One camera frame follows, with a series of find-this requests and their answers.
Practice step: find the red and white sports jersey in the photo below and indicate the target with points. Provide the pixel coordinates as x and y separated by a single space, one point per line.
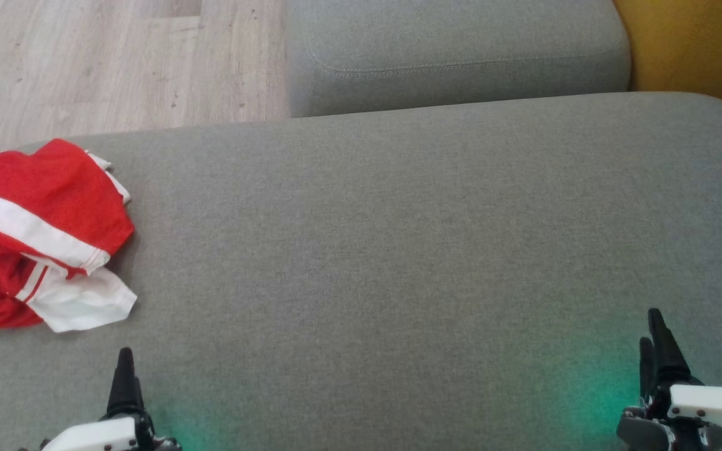
54 188

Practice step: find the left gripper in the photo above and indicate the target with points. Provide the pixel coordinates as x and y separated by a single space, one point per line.
94 437

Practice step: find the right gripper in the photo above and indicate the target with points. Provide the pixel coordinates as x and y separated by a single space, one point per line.
712 407

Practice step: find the wide yellow sofa backrest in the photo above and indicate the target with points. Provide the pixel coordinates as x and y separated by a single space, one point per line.
699 44

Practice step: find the large grey sofa seat cushion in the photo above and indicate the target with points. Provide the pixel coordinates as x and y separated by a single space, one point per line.
367 250

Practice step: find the grey stitched sofa seat cushion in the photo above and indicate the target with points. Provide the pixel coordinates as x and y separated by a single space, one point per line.
461 56

